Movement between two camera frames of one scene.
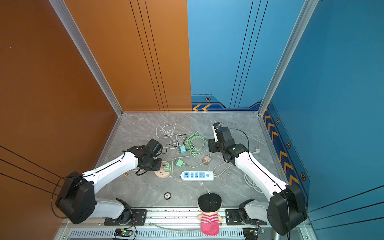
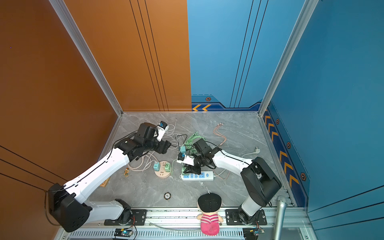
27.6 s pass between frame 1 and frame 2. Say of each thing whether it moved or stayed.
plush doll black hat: stayed
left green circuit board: stayed
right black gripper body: moved
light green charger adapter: stayed
